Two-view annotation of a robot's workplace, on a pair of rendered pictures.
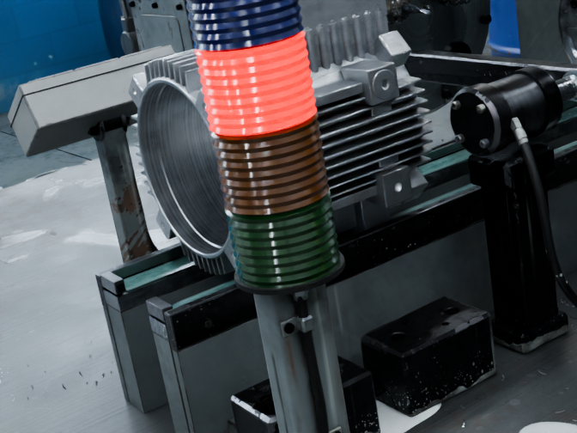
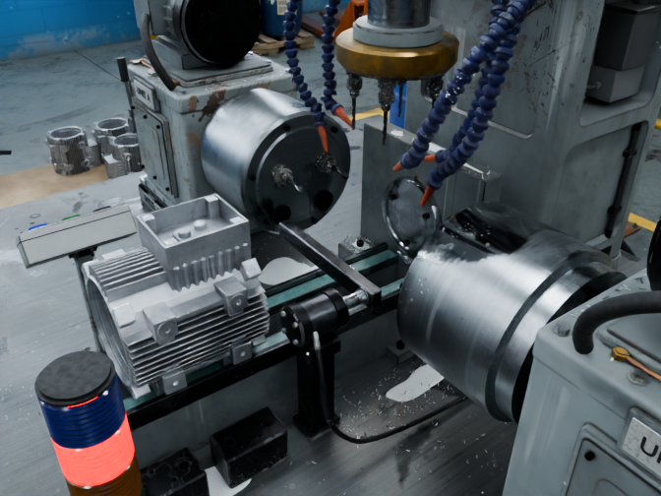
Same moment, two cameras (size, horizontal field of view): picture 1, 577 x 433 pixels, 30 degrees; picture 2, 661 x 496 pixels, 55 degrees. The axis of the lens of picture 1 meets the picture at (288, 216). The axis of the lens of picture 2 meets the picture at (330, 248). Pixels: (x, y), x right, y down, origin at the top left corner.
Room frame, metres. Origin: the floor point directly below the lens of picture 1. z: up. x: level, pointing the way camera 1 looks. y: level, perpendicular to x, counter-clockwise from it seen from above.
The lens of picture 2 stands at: (0.19, -0.17, 1.56)
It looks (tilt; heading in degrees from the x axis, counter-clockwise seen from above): 32 degrees down; 356
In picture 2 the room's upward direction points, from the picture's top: straight up
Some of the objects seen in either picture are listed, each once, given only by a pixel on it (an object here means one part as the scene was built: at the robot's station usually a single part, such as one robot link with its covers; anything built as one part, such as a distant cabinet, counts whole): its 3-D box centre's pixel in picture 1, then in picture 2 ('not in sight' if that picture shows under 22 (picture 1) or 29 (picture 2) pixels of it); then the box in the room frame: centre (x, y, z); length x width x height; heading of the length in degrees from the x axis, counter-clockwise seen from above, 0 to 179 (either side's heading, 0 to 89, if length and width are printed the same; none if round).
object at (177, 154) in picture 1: (279, 137); (176, 305); (0.93, 0.00, 1.01); 0.20 x 0.19 x 0.19; 121
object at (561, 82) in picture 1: (547, 95); (343, 304); (0.91, -0.24, 1.01); 0.08 x 0.02 x 0.02; 121
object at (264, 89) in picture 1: (256, 80); (93, 440); (0.57, 0.00, 1.14); 0.06 x 0.06 x 0.04
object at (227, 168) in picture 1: (270, 159); (103, 474); (0.57, 0.00, 1.10); 0.06 x 0.06 x 0.04
